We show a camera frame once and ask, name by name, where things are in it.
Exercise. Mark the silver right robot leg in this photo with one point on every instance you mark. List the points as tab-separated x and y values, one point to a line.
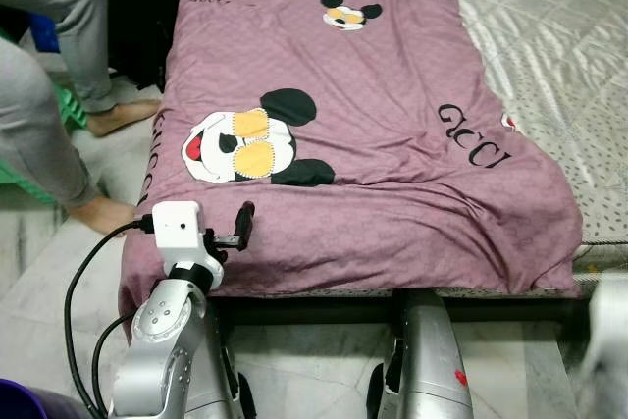
427	360

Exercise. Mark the green plastic stool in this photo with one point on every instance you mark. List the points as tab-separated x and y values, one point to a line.
71	105

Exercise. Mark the black fabric furniture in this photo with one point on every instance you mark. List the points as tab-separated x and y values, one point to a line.
147	17

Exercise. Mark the person in grey trousers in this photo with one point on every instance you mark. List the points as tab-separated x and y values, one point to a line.
39	134

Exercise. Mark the pink cartoon mouse blanket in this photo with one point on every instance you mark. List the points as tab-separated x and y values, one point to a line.
392	193

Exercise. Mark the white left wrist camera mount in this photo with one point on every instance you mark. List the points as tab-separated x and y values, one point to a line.
177	228

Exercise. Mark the silver left robot leg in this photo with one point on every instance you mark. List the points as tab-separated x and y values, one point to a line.
221	380

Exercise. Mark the silver robot leg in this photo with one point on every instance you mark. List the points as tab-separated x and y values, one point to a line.
427	360
221	380

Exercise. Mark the white quilted mattress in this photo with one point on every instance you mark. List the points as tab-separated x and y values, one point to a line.
559	36

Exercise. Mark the purple plastic bucket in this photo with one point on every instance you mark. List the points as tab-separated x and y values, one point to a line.
29	401

